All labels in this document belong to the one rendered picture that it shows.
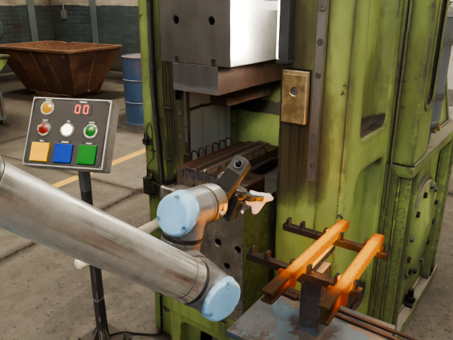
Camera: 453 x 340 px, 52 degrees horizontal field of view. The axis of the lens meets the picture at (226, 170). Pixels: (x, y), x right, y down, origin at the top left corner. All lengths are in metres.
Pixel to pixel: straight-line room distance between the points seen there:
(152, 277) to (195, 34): 0.96
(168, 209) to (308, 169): 0.72
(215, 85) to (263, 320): 0.75
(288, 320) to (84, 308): 1.51
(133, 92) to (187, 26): 4.65
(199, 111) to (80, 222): 1.24
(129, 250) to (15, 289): 2.27
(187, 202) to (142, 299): 1.80
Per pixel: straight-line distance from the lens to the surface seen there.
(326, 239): 1.33
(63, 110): 1.97
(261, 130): 2.06
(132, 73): 6.18
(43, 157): 1.95
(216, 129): 2.01
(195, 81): 1.60
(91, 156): 1.85
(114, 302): 2.74
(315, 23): 1.50
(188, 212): 0.96
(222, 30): 1.51
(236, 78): 1.63
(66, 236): 0.72
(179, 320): 2.01
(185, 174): 1.73
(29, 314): 2.78
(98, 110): 1.89
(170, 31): 1.65
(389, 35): 1.82
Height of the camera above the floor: 1.57
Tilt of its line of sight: 20 degrees down
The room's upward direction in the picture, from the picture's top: straight up
